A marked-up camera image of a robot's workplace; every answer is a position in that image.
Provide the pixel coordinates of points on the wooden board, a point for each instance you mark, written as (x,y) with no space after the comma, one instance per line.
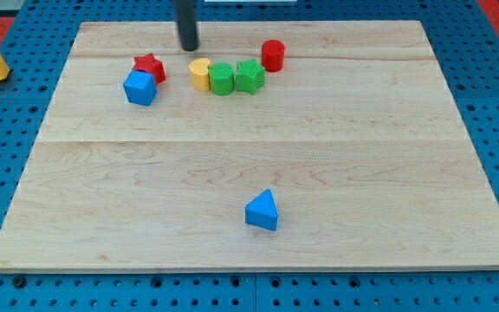
(358,137)

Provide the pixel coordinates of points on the blue cube block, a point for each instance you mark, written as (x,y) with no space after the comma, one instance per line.
(140,88)

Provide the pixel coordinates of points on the blue triangle block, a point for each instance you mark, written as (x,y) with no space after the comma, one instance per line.
(261,211)

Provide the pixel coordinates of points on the green star block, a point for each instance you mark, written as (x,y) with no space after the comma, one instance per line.
(249,76)

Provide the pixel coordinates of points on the green cylinder block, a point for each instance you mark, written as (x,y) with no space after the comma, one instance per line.
(221,78)

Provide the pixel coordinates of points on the yellow heart block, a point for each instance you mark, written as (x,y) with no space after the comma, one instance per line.
(199,74)

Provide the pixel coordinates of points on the red cylinder block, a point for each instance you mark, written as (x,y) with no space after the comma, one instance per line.
(273,52)

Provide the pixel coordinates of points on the red star block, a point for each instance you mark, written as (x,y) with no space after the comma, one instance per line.
(151,65)

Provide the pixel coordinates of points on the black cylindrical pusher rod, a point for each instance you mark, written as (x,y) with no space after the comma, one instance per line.
(185,17)

